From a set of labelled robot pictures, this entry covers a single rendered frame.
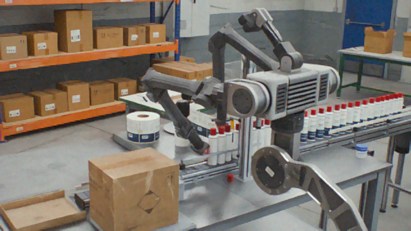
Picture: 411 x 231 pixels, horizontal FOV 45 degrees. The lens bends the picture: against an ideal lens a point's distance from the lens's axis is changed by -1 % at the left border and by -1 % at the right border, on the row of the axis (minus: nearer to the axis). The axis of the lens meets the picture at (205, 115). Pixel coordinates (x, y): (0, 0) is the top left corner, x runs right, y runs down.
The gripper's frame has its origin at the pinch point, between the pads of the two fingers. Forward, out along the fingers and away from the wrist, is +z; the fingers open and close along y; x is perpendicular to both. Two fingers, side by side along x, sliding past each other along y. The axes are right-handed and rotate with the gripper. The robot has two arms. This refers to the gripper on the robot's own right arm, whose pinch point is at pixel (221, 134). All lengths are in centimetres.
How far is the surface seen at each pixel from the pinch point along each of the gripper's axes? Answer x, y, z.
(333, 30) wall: -477, -681, 29
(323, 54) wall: -494, -677, 81
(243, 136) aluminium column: 19.9, 1.4, -4.6
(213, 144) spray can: 8.2, 11.7, 0.8
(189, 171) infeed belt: 7.0, 26.4, 13.4
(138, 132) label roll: -45, 27, 7
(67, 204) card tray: 1, 91, 18
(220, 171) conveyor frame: 11.6, 8.9, 15.7
